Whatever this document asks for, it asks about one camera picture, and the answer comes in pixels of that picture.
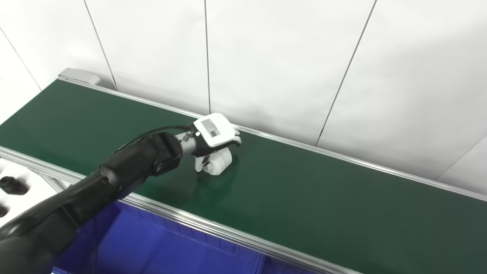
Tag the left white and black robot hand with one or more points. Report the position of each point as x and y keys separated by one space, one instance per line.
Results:
x=213 y=131

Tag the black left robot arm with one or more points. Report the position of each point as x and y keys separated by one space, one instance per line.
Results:
x=95 y=182

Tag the green conveyor belt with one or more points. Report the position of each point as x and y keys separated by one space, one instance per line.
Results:
x=304 y=198
x=213 y=228

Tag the white side table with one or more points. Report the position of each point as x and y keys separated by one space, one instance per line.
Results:
x=23 y=205

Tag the black round part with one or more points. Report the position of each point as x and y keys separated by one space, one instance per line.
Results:
x=13 y=185

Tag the white cylindrical plastic part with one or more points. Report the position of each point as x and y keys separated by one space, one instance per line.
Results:
x=220 y=161

